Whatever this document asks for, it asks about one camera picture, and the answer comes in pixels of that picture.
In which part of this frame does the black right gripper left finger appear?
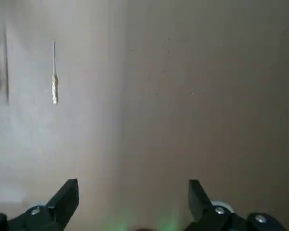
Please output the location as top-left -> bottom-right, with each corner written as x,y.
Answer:
0,178 -> 79,231

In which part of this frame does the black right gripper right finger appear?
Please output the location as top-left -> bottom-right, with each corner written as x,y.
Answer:
188,179 -> 289,231

